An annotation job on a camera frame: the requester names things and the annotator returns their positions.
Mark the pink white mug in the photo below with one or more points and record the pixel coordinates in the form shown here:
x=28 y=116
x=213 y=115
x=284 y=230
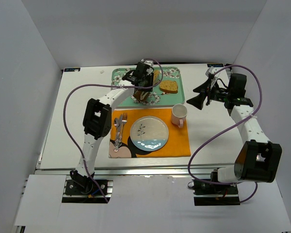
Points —
x=178 y=115

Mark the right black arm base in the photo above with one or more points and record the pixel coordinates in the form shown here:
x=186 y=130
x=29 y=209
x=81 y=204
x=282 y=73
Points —
x=206 y=194

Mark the narrow seeded bread slice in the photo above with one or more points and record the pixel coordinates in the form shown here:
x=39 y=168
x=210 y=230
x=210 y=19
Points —
x=156 y=75

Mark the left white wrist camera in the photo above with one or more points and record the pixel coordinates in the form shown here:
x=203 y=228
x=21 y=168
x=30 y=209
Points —
x=147 y=65

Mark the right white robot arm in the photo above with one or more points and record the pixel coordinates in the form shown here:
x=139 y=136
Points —
x=259 y=158

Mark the teal floral tray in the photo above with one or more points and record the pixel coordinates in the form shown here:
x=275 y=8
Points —
x=158 y=98

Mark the blue table label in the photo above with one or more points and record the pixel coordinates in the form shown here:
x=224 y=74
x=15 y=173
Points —
x=74 y=69
x=215 y=65

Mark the silver fork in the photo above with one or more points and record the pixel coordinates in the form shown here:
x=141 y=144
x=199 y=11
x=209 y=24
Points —
x=123 y=122

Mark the right blue table label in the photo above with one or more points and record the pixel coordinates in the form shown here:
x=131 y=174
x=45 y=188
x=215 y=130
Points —
x=215 y=65

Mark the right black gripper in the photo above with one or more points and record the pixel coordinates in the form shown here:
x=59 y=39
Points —
x=208 y=93

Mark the left blue table label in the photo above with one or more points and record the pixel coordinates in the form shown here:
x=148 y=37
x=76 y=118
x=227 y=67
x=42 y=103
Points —
x=74 y=69

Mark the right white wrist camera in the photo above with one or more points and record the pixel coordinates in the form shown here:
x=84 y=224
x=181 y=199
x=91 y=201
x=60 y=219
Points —
x=212 y=72

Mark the silver knife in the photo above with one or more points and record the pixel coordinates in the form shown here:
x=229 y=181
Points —
x=119 y=126

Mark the large seeded bread slice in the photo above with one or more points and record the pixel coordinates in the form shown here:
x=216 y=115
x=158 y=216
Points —
x=169 y=87

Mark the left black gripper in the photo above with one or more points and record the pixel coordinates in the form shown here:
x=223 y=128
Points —
x=143 y=84

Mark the silver spoon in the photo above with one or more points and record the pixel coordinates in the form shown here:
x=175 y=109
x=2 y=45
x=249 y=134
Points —
x=116 y=124

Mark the orange cartoon placemat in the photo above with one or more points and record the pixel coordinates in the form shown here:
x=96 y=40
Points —
x=176 y=146

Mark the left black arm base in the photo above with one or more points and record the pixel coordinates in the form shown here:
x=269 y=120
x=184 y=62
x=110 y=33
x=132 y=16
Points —
x=83 y=190

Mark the blue white ceramic plate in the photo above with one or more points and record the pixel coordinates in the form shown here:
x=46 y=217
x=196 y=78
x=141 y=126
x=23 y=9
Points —
x=149 y=133

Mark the metal serving tongs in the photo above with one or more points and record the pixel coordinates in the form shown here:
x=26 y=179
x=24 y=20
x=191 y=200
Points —
x=144 y=95

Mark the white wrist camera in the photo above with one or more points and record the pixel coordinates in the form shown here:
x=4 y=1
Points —
x=147 y=65
x=212 y=72

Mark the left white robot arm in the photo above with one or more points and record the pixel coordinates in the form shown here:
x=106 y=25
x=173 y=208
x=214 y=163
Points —
x=97 y=119

